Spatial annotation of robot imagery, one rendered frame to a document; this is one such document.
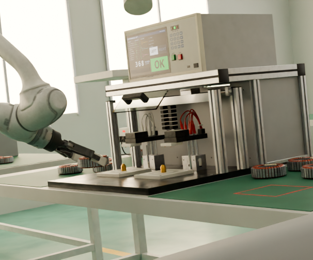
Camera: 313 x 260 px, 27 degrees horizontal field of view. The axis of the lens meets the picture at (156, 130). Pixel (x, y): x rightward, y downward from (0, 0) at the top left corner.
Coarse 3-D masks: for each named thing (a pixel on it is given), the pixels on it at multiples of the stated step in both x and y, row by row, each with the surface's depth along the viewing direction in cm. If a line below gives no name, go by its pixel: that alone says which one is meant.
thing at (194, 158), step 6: (186, 156) 234; (192, 156) 231; (198, 156) 231; (204, 156) 232; (186, 162) 234; (192, 162) 231; (198, 162) 231; (204, 162) 232; (186, 168) 234; (192, 168) 232; (198, 168) 231; (204, 168) 232
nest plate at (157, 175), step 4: (148, 172) 230; (152, 172) 228; (156, 172) 227; (160, 172) 226; (164, 172) 225; (168, 172) 223; (172, 172) 222; (176, 172) 221; (180, 172) 221; (184, 172) 222; (188, 172) 223; (192, 172) 224; (136, 176) 226; (140, 176) 224; (144, 176) 222; (148, 176) 220; (152, 176) 218; (156, 176) 217; (160, 176) 215; (164, 176) 216; (168, 176) 217; (172, 176) 218
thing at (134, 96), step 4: (140, 92) 206; (124, 96) 212; (128, 96) 210; (132, 96) 208; (136, 96) 206; (140, 96) 205; (144, 96) 205; (124, 100) 213; (128, 100) 213; (144, 100) 205; (148, 100) 206; (128, 104) 214
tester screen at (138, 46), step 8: (152, 32) 243; (160, 32) 239; (128, 40) 255; (136, 40) 251; (144, 40) 247; (152, 40) 243; (160, 40) 240; (128, 48) 256; (136, 48) 252; (144, 48) 248; (136, 56) 252; (144, 56) 248; (152, 56) 244; (160, 56) 241; (144, 64) 249; (168, 64) 237; (144, 72) 249; (152, 72) 245
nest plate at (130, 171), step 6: (126, 168) 253; (132, 168) 250; (138, 168) 248; (144, 168) 246; (150, 168) 243; (102, 174) 243; (108, 174) 240; (114, 174) 237; (120, 174) 235; (126, 174) 236; (132, 174) 238
